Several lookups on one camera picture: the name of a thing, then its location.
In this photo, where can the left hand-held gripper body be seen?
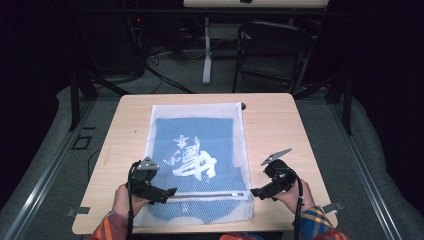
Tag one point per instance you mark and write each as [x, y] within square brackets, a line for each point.
[144, 175]

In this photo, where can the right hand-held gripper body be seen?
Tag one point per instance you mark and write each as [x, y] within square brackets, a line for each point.
[281, 176]

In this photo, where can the white mesh laundry bag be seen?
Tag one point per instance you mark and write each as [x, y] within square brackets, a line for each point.
[196, 111]

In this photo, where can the person's right hand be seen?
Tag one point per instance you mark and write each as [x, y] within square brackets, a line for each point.
[300, 196]

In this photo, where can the person's red plaid clothing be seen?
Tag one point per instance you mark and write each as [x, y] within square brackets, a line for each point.
[250, 237]

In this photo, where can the blue cloth with white print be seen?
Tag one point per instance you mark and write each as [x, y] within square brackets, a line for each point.
[200, 133]

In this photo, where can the small black round knob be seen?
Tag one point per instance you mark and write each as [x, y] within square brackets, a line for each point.
[243, 106]

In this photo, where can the black metal stand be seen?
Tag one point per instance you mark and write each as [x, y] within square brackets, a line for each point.
[346, 100]
[75, 100]

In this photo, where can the black folding chair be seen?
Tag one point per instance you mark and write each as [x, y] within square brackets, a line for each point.
[273, 43]

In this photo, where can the white desk with leg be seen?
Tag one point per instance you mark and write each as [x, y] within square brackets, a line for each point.
[207, 50]

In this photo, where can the grey table bracket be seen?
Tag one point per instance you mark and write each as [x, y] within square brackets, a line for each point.
[78, 211]
[332, 207]

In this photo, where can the grey metal floor rail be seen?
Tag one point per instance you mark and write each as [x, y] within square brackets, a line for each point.
[366, 173]
[50, 176]

